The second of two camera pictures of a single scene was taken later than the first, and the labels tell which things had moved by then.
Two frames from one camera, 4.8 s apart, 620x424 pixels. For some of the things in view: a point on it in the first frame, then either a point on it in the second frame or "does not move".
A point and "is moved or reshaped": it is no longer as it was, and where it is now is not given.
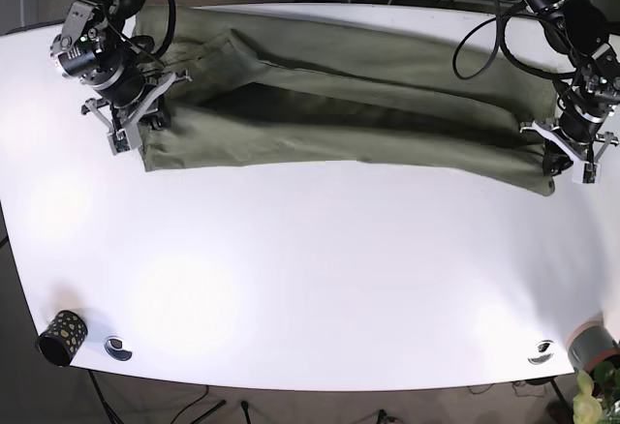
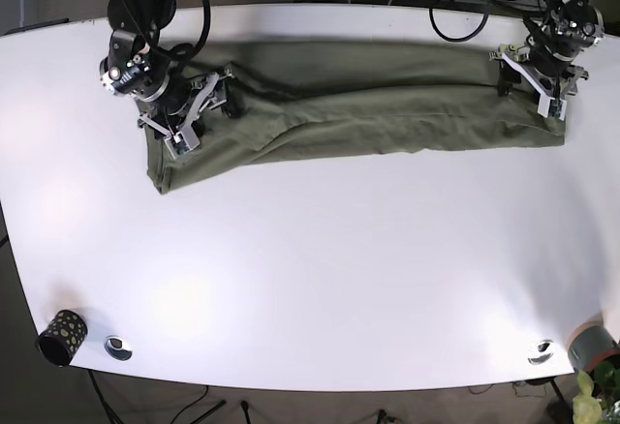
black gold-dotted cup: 63,338 does not move
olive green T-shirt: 420,90 is moved or reshaped
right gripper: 560,151 to 544,65
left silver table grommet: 113,346 does not move
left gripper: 124,134 to 172,114
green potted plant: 597,393 does not move
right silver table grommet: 542,351 does not move
